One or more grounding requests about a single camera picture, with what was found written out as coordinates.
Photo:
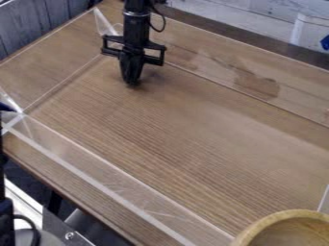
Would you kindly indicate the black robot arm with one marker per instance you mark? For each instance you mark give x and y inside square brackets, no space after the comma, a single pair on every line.
[136,25]

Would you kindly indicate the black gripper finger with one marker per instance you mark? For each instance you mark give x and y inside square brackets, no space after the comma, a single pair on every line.
[124,64]
[136,68]

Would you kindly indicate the blue object at edge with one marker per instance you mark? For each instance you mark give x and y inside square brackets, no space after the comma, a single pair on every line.
[324,43]

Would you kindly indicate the brown wooden bowl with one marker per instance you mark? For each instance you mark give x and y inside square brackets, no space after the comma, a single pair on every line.
[294,227]

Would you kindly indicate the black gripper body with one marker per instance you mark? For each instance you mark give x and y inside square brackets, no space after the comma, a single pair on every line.
[134,50]

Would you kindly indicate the black foreground pole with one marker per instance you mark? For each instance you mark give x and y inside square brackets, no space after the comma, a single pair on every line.
[7,221]

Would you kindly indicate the clear acrylic tray wall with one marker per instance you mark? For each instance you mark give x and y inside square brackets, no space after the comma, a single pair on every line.
[182,160]

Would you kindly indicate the grey metal bracket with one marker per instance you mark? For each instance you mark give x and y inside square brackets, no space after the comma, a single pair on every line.
[57,234]

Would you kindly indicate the white container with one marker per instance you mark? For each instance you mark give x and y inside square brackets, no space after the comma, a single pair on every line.
[309,30]

